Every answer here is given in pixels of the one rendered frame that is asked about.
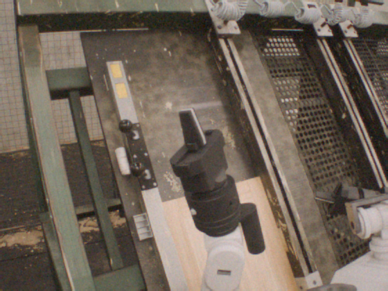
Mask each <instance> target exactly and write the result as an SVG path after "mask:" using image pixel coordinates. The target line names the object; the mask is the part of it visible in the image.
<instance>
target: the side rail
mask: <svg viewBox="0 0 388 291"><path fill-rule="evenodd" d="M18 31H19V38H20V41H19V42H20V44H19V54H20V58H21V59H20V60H21V68H22V72H23V78H24V86H25V90H26V98H27V102H28V104H27V105H28V110H29V114H30V116H29V117H30V122H31V125H32V133H33V138H34V142H35V149H36V153H37V159H38V163H39V168H40V173H41V178H42V184H43V187H44V193H45V196H46V202H47V206H48V211H49V215H50V218H51V224H52V227H53V233H54V236H55V241H56V245H57V248H58V251H59V254H60V260H61V263H62V268H63V272H64V276H65V280H66V282H67V285H68V289H69V291H96V286H95V283H94V278H93V276H92V275H91V270H90V267H89V262H88V258H87V254H86V251H85V246H84V243H83V239H82V234H81V231H80V226H79V224H78V219H77V216H76V211H75V208H74V205H73V199H72V195H71V189H70V186H69V181H68V178H67V173H66V170H65V166H64V161H63V158H62V150H61V147H60V141H59V138H58V133H57V127H56V124H55V119H54V112H53V107H52V104H51V96H50V93H49V85H48V82H47V76H46V72H45V66H44V58H43V55H42V47H41V42H40V36H39V29H38V26H20V27H18Z"/></svg>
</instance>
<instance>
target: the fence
mask: <svg viewBox="0 0 388 291"><path fill-rule="evenodd" d="M112 64H119V65H120V68H121V74H122V78H113V75H112V69H111V66H110V65H112ZM104 71H105V75H106V77H107V82H108V87H109V91H110V94H111V96H112V101H113V106H114V110H115V113H116V117H117V121H118V124H119V123H120V121H122V120H124V119H127V120H131V122H132V123H138V119H137V117H136V113H135V110H134V103H133V102H132V97H131V94H130V91H129V88H128V85H127V79H126V77H125V72H124V70H123V63H122V62H121V61H118V62H107V63H106V65H105V69H104ZM117 83H125V88H126V92H127V98H118V94H117V92H116V85H115V84H117ZM121 137H122V140H123V144H124V146H125V151H126V154H127V157H128V161H129V164H130V168H131V166H132V164H133V160H132V156H131V152H130V147H129V144H128V142H127V137H126V135H125V134H124V133H122V132H121ZM133 180H134V185H135V188H136V191H137V195H138V197H139V202H140V204H141V208H142V211H143V214H144V213H146V215H147V217H148V222H149V225H150V228H151V232H152V235H153V237H151V238H150V239H151V242H152V246H153V249H154V251H155V256H156V258H157V262H158V265H159V269H160V271H161V275H162V278H163V281H164V285H165V286H166V291H189V289H188V285H187V282H186V279H185V276H184V273H183V270H182V267H181V264H180V261H179V258H178V255H177V251H176V249H175V245H174V242H173V237H172V234H171V230H170V227H169V224H168V220H167V218H166V214H165V211H164V207H163V204H162V202H161V198H160V194H159V191H158V188H157V187H156V188H152V189H149V190H143V191H142V190H141V188H140V185H139V181H138V178H137V177H135V176H133Z"/></svg>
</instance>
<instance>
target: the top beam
mask: <svg viewBox="0 0 388 291"><path fill-rule="evenodd" d="M268 1H280V2H281V3H282V4H283V5H285V3H286V2H288V1H290V2H291V1H292V2H293V4H294V5H295V6H296V7H297V9H299V8H300V7H303V6H302V3H301V1H295V0H268ZM246 4H247V6H245V7H246V9H245V14H244V15H243V16H242V17H241V18H240V19H239V20H238V21H237V22H236V23H237V25H238V27H239V28H267V29H287V30H305V29H306V28H307V27H309V26H310V25H311V24H301V23H300V22H298V21H297V20H296V19H295V17H294V16H295V11H296V10H295V8H294V7H293V5H292V4H291V3H289V4H288V5H286V6H284V7H285V12H284V13H283V14H282V15H281V16H280V17H276V18H267V17H264V16H261V15H260V13H259V7H260V6H259V5H258V4H257V3H256V2H255V1H253V0H249V1H248V2H247V3H246ZM14 7H15V8H14V11H15V22H16V28H17V33H19V31H18V27H19V25H20V24H37V26H39V33H54V32H68V31H83V30H118V29H145V28H208V27H209V25H210V24H211V22H212V19H211V17H210V13H209V10H208V8H207V6H206V4H205V2H204V0H14ZM373 11H374V14H373V15H372V17H373V23H372V24H371V25H370V26H369V27H366V28H360V27H359V28H358V27H357V26H353V28H354V29H355V30H356V33H374V34H384V35H388V12H383V11H379V10H370V9H369V11H367V12H368V14H372V13H373Z"/></svg>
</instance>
